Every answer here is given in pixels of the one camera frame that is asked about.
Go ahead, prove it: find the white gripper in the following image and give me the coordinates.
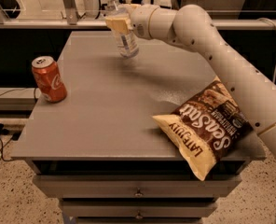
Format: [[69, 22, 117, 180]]
[[105, 4, 159, 40]]

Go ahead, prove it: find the clear plastic water bottle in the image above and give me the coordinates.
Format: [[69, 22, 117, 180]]
[[105, 0, 139, 58]]

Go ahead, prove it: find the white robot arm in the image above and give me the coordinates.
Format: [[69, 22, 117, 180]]
[[105, 5, 276, 158]]

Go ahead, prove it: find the metal railing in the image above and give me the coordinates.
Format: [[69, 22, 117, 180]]
[[0, 0, 276, 30]]

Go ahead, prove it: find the red soda can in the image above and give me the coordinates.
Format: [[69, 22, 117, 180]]
[[32, 56, 67, 103]]

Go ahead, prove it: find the brown yellow chip bag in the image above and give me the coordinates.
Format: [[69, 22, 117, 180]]
[[153, 78, 252, 181]]

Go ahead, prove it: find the grey drawer cabinet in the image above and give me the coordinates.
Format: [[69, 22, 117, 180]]
[[12, 32, 265, 224]]

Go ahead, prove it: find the upper drawer knob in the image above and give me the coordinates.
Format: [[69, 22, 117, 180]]
[[134, 189, 144, 198]]

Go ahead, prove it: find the drawer knob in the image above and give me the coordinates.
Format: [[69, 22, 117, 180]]
[[135, 212, 144, 219], [134, 189, 144, 198]]

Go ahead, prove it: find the lower drawer knob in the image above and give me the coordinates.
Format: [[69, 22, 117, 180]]
[[135, 212, 144, 219]]

